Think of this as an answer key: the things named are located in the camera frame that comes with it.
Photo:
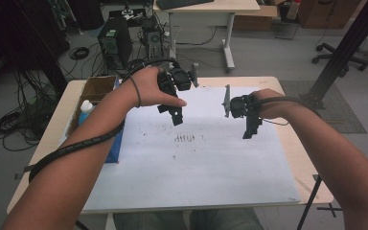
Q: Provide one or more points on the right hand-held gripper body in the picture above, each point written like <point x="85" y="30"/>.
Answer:
<point x="241" y="107"/>

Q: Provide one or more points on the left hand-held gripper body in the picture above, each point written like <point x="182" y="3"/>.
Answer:
<point x="175" y="80"/>

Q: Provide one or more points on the blue cardboard box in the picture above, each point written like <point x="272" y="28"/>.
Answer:
<point x="97" y="87"/>

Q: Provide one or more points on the blue bottle with white cap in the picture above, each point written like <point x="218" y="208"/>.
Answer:
<point x="85" y="110"/>

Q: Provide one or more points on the person's left hand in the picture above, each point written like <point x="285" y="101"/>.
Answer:
<point x="150" y="89"/>

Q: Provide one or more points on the person's right hand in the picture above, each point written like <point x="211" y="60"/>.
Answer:
<point x="273" y="103"/>

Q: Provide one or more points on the open grey computer case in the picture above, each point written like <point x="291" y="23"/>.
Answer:
<point x="153" y="40"/>

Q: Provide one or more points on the white paper sheet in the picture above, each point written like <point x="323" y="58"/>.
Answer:
<point x="204" y="172"/>

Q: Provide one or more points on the black computer tower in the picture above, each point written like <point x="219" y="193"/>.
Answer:
<point x="115" y="44"/>

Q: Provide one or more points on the black keyboard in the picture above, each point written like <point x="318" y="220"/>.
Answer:
<point x="182" y="3"/>

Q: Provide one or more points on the white desk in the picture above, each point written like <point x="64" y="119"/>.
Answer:
<point x="204" y="6"/>

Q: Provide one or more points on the grey tape strip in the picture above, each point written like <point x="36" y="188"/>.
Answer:
<point x="22" y="172"/>
<point x="316" y="177"/>

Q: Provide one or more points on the grey floor mat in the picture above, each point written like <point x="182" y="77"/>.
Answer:
<point x="345" y="118"/>

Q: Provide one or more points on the brown cardboard box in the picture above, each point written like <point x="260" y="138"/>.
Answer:
<point x="255" y="17"/>

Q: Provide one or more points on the black office chair base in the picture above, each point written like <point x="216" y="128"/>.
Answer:
<point x="341" y="59"/>

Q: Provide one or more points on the wooden cabinet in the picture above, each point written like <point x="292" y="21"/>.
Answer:
<point x="329" y="12"/>

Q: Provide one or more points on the dark cabinet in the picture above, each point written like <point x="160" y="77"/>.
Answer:
<point x="22" y="35"/>

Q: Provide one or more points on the black metal post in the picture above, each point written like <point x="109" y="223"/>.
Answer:
<point x="348" y="44"/>

